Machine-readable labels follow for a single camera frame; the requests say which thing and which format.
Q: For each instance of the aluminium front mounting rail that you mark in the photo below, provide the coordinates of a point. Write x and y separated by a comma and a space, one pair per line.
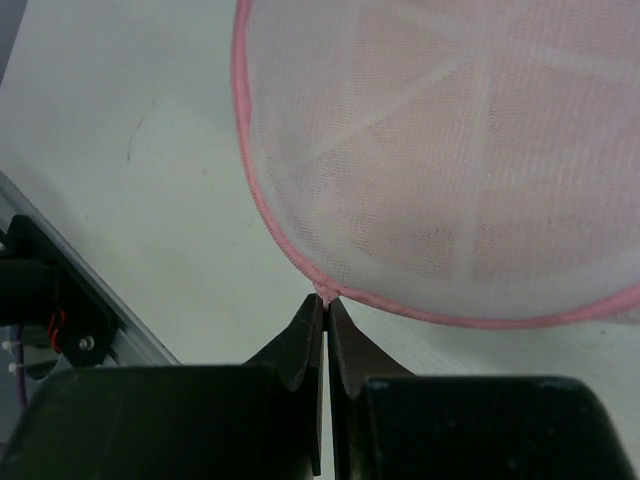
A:
134, 344

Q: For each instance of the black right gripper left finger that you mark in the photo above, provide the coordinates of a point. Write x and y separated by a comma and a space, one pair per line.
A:
256, 420

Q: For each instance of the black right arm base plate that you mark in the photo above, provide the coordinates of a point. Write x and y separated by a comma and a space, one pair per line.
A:
40, 286

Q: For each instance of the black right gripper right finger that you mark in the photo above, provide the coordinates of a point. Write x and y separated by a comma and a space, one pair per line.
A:
389, 423

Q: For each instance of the white mesh laundry bag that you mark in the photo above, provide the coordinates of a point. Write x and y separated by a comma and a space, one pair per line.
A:
472, 163

